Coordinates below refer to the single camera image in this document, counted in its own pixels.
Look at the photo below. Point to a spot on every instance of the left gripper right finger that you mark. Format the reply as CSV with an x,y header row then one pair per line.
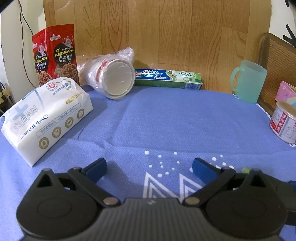
x,y
215,180

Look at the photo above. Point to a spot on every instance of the cluttered side shelf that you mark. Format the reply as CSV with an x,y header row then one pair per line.
x,y
5,99

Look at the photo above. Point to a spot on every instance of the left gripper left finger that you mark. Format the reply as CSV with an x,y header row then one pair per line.
x,y
86,179

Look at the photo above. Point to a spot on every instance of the red snack box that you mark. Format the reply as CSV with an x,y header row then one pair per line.
x,y
54,53

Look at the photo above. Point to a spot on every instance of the white tissue pack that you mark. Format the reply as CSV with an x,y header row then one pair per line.
x,y
35,123

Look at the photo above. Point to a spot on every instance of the pink tin storage box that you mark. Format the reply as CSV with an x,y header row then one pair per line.
x,y
287,93

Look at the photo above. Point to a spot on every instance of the green translucent plastic mug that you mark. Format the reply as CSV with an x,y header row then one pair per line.
x,y
247,81

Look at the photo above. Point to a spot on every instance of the pink-labelled tin can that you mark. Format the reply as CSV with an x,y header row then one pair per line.
x,y
282,122

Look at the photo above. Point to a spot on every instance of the plastic-wrapped paper cups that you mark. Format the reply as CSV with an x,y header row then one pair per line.
x,y
111,75

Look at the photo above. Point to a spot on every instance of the green Crest toothpaste box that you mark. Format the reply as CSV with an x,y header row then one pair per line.
x,y
168,78

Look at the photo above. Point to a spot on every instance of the wooden panel board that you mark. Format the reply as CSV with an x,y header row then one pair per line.
x,y
207,37

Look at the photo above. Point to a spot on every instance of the blue patterned tablecloth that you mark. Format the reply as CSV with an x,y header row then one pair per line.
x,y
149,140

